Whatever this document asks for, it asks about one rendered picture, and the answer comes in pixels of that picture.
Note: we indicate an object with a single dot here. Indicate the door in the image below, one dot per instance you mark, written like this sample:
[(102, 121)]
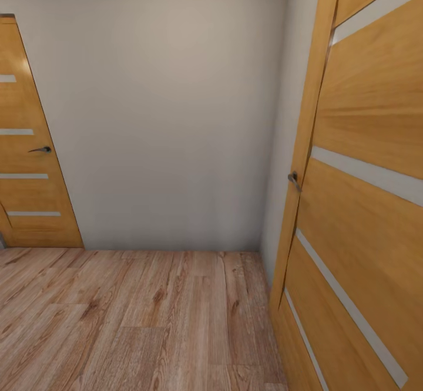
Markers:
[(346, 301), (35, 207)]

